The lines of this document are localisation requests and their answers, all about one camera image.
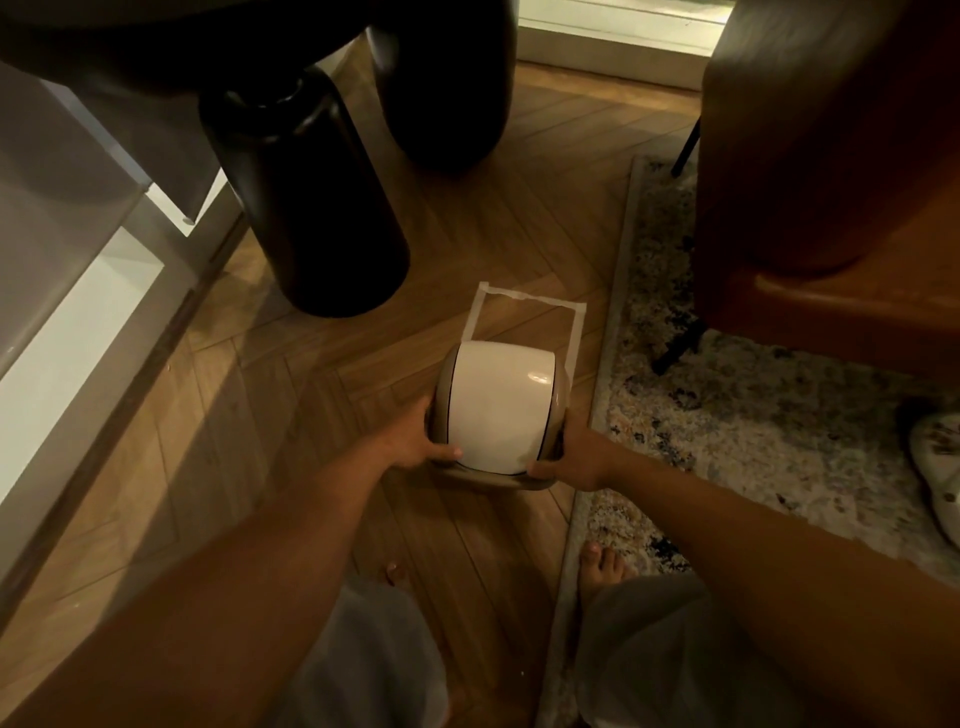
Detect person's left hand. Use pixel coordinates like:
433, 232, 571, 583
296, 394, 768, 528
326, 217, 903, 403
372, 395, 464, 472

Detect person's right hand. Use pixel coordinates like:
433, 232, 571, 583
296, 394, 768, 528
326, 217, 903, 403
527, 417, 624, 493

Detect beige bin with white lid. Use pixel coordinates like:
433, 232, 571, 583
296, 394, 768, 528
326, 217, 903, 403
427, 340, 573, 492

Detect person's right forearm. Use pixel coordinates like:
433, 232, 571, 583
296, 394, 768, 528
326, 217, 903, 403
600, 438, 960, 728

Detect person's left forearm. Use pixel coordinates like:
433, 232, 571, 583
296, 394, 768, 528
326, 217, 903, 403
0, 437, 399, 728

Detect person's right foot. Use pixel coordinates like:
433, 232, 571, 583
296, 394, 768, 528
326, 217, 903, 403
577, 542, 639, 601

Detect white masking tape outline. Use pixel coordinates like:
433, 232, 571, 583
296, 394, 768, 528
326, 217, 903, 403
461, 282, 588, 380

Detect black armchair leg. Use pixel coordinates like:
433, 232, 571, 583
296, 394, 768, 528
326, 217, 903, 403
651, 318, 710, 377
670, 118, 702, 179

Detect person's grey shorts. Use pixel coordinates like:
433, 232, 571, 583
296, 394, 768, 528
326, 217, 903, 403
270, 573, 807, 728

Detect patterned grey rug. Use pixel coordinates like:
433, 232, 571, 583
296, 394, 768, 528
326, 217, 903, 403
534, 155, 960, 728

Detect white patterned slipper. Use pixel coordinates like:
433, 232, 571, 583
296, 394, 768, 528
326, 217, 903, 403
909, 412, 960, 550

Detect white cabinet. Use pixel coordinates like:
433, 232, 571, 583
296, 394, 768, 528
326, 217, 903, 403
0, 63, 249, 601

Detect brown leather armchair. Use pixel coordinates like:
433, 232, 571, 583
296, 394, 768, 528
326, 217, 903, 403
693, 0, 960, 381

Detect dark table top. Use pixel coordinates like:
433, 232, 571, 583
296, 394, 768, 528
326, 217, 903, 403
0, 0, 421, 102

